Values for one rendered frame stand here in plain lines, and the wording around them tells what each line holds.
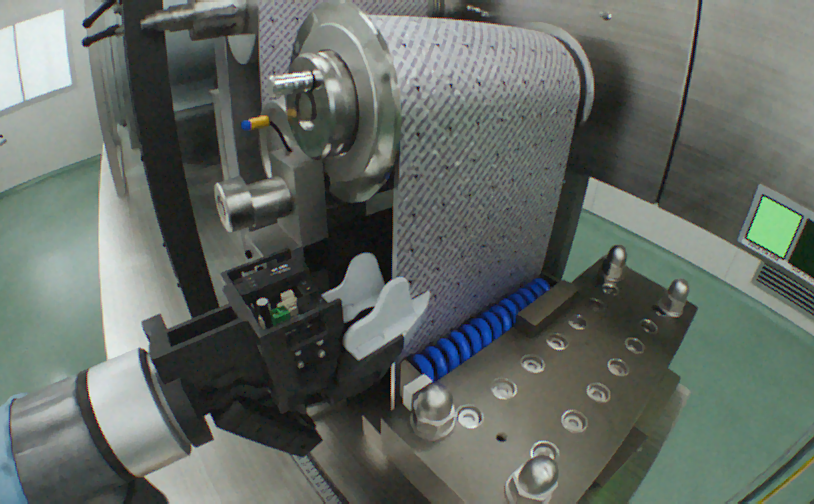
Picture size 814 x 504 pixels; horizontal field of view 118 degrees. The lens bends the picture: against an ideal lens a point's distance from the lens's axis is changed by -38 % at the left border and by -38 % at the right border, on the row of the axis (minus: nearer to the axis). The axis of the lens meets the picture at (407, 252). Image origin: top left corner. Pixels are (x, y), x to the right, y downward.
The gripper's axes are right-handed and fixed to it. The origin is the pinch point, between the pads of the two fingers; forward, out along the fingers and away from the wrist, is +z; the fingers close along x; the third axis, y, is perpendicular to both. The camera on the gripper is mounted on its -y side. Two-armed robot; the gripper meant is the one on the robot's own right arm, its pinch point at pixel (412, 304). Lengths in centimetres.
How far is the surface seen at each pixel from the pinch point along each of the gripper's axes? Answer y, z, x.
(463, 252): 3.1, 5.4, -0.2
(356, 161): 12.5, -3.5, 2.5
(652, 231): -96, 263, 31
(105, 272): -19, -30, 60
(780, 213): 11.1, 29.3, -24.0
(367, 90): 17.4, -3.5, 1.2
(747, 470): -109, 122, -87
